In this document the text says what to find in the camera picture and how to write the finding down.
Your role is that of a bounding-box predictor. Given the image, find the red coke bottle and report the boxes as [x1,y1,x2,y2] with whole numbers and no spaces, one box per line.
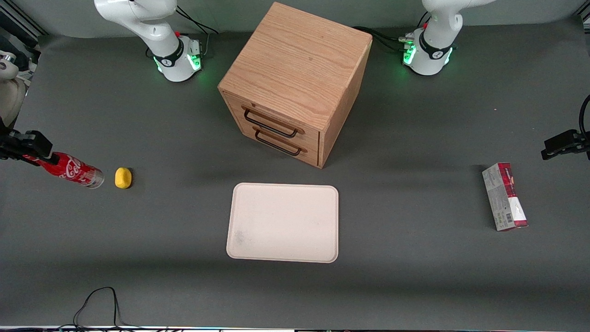
[22,152,105,189]

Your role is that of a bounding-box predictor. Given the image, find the white round fixture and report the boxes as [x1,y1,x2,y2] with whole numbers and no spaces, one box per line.
[0,53,20,81]

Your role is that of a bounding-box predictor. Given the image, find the black metal drawer handle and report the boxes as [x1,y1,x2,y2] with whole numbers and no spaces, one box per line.
[254,129,303,156]
[242,107,300,139]

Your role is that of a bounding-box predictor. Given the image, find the black arm base cables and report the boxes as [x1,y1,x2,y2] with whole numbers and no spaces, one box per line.
[173,6,219,59]
[352,11,432,53]

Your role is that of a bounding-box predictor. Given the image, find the black right arm base cables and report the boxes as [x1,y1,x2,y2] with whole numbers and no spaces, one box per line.
[173,6,219,59]

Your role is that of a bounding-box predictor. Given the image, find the red and grey carton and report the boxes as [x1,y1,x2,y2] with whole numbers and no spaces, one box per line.
[482,162,529,232]

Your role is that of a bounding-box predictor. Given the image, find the cream rectangular tray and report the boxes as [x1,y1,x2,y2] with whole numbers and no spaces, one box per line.
[226,183,339,263]

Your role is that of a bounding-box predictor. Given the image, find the black left arm base cables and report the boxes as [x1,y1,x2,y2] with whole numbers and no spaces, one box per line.
[352,11,432,53]

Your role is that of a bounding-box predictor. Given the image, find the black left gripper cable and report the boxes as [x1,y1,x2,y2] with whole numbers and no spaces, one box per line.
[579,95,590,139]

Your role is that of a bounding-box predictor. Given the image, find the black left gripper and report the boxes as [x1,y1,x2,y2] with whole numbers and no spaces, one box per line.
[541,130,590,161]

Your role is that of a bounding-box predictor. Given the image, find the yellow lemon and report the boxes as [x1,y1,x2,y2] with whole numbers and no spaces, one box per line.
[114,167,133,190]

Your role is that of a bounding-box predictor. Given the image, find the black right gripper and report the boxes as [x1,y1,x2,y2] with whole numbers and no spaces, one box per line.
[0,118,61,163]

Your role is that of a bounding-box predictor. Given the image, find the thin black looped cable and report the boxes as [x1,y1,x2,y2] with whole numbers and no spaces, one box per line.
[73,286,139,331]

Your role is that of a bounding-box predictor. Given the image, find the wooden drawer cabinet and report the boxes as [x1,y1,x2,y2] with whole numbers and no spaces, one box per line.
[218,1,373,169]

